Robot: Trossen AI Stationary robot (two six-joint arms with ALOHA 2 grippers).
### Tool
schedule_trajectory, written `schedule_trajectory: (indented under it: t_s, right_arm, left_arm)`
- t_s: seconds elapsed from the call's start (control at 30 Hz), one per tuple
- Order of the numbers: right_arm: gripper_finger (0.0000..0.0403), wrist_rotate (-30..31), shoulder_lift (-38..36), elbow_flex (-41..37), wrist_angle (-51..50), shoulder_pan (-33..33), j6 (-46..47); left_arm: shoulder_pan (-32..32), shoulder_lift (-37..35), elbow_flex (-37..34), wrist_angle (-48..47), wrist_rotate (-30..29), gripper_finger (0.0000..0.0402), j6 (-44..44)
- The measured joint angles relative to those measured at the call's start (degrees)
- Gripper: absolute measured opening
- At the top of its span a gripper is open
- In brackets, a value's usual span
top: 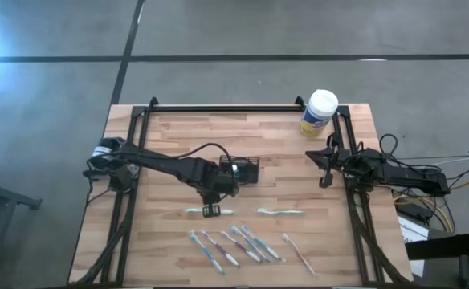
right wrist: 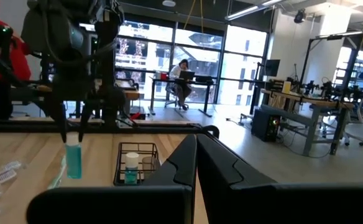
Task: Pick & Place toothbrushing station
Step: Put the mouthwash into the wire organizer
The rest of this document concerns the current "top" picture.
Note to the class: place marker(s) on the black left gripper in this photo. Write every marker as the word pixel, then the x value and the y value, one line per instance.
pixel 208 180

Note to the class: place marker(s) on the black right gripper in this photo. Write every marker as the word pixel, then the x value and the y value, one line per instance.
pixel 339 160

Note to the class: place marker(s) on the small teal bottle white cap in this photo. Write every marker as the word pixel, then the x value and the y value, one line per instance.
pixel 235 172

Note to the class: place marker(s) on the toothpaste tube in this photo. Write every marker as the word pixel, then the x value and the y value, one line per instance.
pixel 280 211

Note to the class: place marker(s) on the purple toothbrush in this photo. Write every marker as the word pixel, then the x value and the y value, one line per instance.
pixel 221 249
pixel 241 247

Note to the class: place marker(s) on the blue toothbrush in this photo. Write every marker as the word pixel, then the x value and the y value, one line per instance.
pixel 207 253
pixel 250 245
pixel 262 243

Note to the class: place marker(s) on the beige toothbrush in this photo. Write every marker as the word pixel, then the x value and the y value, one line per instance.
pixel 298 255

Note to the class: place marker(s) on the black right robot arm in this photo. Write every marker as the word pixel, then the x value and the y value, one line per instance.
pixel 411 176

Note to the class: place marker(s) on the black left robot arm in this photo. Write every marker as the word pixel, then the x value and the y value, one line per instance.
pixel 158 160

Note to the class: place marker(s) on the Lysol wipes canister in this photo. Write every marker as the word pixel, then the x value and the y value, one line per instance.
pixel 319 114

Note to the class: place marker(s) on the black power strip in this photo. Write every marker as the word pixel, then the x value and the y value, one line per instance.
pixel 413 209

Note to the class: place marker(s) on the white paper sheet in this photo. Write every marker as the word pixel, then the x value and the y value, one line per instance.
pixel 413 233

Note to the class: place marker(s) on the black metal stand beam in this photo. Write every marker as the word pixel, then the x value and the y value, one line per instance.
pixel 439 245

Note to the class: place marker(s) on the black metal floor stand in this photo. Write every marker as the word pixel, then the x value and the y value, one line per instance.
pixel 1 192

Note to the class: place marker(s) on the black aluminium rig frame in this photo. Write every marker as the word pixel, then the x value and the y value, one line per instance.
pixel 226 108

